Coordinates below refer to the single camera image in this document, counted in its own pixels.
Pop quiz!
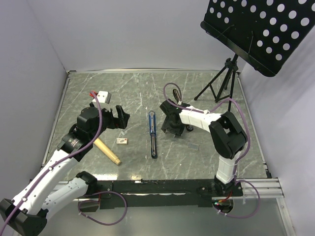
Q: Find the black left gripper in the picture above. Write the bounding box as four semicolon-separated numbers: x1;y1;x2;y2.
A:
90;105;129;141

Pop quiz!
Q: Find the black stapler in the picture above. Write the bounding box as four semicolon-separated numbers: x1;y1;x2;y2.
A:
172;89;193;132

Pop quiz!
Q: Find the blue stapler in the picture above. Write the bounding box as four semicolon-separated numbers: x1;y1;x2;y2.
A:
148;110;158;159

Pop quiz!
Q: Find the small staple box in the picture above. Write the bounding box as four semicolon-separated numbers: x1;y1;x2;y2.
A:
116;138;128;145

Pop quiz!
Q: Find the grey staple strip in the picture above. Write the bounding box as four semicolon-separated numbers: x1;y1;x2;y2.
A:
188;143;199;150

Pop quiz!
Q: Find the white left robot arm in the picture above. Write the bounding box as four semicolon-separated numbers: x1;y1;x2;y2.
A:
0;105;130;236

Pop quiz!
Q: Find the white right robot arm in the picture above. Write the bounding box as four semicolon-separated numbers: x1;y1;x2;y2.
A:
160;100;249;196

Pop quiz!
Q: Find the black music stand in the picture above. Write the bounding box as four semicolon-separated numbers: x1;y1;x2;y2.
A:
200;0;315;108

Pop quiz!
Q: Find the cream recorder flute piece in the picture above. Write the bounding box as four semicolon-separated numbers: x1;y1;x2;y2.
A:
94;138;121;165

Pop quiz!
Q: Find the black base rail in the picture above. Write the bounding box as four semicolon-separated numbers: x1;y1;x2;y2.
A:
78;179;243;209

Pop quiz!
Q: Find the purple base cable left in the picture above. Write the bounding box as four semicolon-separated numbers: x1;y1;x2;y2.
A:
77;190;127;225

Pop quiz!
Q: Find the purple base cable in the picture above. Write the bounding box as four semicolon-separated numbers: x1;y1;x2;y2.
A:
213;180;261;219
77;190;127;225

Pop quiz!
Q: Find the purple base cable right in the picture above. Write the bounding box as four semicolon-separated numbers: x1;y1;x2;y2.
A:
213;180;261;219

